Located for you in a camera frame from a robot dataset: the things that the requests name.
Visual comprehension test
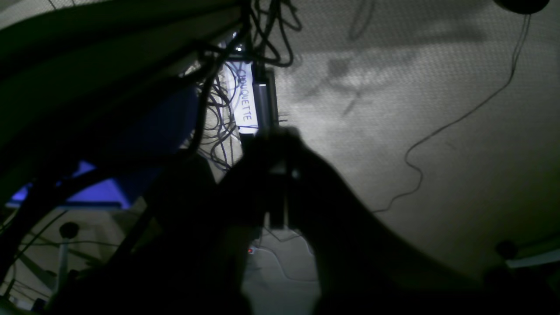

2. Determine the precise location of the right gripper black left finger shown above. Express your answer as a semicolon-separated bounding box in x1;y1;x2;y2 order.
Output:
52;131;272;315

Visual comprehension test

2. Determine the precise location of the thin black floor cable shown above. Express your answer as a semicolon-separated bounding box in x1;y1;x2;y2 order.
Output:
372;13;532;215

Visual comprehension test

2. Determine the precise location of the white power strip with label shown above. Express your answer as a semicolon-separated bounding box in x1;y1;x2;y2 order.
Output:
224;62;280;136

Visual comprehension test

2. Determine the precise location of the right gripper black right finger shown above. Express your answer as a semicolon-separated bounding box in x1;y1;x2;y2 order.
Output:
280;127;559;315

